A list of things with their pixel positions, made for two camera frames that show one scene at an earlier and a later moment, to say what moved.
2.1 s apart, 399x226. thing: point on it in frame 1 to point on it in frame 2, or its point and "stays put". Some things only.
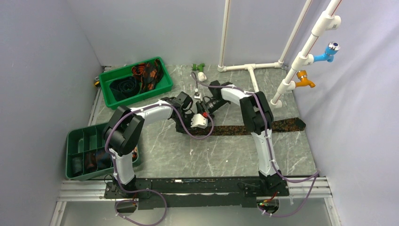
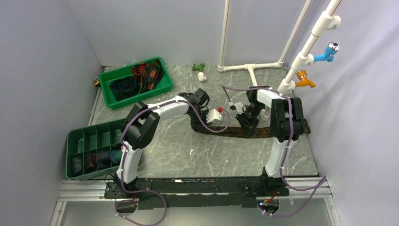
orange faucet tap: x=302 y=75 stays put
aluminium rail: x=314 y=193 stays put
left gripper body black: x=187 y=120 to x=195 y=122
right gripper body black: x=211 y=106 to x=249 y=117
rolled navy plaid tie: x=103 y=159 stays put
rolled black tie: x=77 y=166 stays put
